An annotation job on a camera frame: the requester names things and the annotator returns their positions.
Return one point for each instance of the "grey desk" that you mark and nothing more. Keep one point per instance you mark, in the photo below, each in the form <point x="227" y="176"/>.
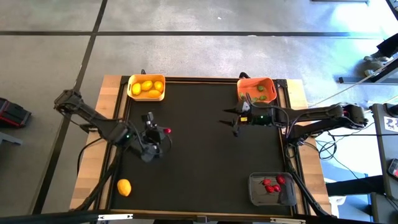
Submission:
<point x="381" y="146"/>

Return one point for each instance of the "yellow toy lemon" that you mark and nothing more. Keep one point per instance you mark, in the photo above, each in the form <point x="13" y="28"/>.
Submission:
<point x="154" y="93"/>
<point x="136" y="88"/>
<point x="124" y="187"/>
<point x="158" y="86"/>
<point x="146" y="85"/>

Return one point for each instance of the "black floor bar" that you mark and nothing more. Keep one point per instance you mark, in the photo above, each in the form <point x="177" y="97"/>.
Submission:
<point x="354" y="186"/>

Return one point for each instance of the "person's shoe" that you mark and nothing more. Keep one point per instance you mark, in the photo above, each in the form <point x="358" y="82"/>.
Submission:
<point x="373" y="72"/>
<point x="373" y="57"/>

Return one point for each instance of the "grey plastic basket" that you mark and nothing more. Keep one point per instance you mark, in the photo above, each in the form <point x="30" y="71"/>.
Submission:
<point x="258" y="196"/>

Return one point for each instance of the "black table mat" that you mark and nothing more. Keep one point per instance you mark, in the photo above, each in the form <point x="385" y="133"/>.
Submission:
<point x="202" y="171"/>

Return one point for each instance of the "red and black case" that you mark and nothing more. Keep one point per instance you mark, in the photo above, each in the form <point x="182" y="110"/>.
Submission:
<point x="12" y="115"/>

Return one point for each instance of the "black frame bar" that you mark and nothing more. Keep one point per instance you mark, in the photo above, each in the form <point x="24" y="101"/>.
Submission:
<point x="46" y="217"/>

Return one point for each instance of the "white printed label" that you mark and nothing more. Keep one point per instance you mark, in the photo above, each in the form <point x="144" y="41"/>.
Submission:
<point x="391" y="124"/>

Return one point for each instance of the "person's leg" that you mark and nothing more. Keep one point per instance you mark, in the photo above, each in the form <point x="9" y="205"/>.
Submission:
<point x="388" y="45"/>

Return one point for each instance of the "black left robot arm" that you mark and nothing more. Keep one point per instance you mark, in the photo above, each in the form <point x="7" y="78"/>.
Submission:
<point x="93" y="118"/>

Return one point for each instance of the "black table frame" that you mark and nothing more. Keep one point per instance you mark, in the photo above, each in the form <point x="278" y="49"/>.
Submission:
<point x="202" y="79"/>

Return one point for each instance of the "black diagonal frame strut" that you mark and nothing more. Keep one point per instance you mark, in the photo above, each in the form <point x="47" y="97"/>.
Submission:
<point x="102" y="182"/>
<point x="306" y="194"/>

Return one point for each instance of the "grey metal foot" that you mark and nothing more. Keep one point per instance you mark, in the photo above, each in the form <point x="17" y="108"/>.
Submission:
<point x="7" y="139"/>

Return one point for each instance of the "yellow plastic basket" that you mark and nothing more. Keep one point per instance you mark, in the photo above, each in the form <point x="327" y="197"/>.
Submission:
<point x="140" y="98"/>

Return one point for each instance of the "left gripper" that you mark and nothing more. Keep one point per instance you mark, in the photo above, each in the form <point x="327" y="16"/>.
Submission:
<point x="154" y="135"/>

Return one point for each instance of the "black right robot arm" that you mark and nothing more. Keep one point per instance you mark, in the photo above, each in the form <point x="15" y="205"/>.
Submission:
<point x="311" y="116"/>

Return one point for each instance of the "black clamp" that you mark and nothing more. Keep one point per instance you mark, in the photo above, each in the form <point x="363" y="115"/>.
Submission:
<point x="243" y="75"/>
<point x="143" y="72"/>

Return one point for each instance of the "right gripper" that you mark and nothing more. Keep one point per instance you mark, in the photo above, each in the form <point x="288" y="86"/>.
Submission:
<point x="253" y="118"/>

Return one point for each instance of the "orange plastic basket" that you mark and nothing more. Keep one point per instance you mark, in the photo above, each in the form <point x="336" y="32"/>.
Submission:
<point x="248" y="87"/>

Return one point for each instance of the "metal stand leg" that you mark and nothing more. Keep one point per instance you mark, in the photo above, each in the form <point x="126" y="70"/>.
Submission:
<point x="357" y="80"/>

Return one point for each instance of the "white bracket plate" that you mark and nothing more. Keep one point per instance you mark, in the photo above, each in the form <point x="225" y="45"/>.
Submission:
<point x="287" y="220"/>
<point x="115" y="216"/>

